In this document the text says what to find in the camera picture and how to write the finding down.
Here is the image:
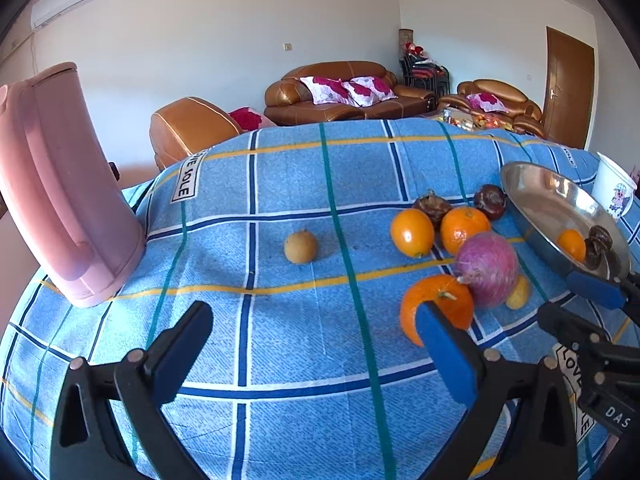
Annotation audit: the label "brown leather sofa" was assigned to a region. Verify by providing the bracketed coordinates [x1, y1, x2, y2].
[264, 61, 437, 127]

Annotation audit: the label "stacked dark chairs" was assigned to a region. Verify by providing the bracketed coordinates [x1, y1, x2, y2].
[399, 52, 452, 97]

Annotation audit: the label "purple round fruit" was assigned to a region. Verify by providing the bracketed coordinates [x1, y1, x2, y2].
[453, 232, 520, 309]

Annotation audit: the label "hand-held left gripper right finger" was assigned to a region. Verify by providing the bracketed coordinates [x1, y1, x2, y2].
[415, 302, 581, 480]

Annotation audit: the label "small orange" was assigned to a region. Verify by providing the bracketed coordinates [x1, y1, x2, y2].
[556, 229, 587, 264]

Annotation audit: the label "brown leather armchair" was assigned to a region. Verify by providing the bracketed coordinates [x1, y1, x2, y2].
[149, 96, 278, 171]
[439, 79, 546, 137]

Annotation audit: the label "dark purple mangosteen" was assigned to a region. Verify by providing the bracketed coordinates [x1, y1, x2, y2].
[412, 190, 454, 233]
[473, 184, 508, 221]
[585, 226, 619, 271]

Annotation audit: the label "small yellow fruit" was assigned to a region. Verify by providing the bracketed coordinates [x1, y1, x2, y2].
[506, 275, 531, 310]

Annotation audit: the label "pink electric kettle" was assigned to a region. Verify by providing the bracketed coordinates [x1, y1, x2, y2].
[0, 62, 147, 309]

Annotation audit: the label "white red floral cushion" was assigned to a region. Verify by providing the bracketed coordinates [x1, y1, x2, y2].
[466, 92, 507, 113]
[299, 76, 357, 107]
[347, 76, 398, 108]

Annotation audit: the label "pile of snacks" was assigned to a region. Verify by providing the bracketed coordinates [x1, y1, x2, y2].
[440, 108, 516, 132]

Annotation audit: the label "blue plaid blanket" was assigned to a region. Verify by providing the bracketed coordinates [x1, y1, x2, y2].
[0, 119, 640, 480]

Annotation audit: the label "brown wooden door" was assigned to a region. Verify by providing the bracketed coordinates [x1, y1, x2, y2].
[542, 26, 596, 151]

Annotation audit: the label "round tan fruit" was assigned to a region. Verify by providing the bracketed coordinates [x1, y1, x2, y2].
[284, 230, 319, 264]

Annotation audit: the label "white printed paper cup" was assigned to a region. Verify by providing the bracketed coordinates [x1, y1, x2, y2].
[591, 152, 638, 223]

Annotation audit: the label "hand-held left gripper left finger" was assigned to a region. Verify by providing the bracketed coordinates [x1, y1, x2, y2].
[50, 301, 215, 480]

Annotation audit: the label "orange with stem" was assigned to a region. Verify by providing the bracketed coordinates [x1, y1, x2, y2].
[399, 275, 475, 348]

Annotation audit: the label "wooden coffee table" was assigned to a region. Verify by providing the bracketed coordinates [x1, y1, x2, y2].
[425, 107, 516, 133]

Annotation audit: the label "stainless steel bowl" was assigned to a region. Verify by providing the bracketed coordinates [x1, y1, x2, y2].
[500, 161, 632, 281]

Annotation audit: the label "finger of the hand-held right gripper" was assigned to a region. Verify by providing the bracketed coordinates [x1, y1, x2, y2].
[537, 301, 640, 361]
[566, 255, 640, 312]

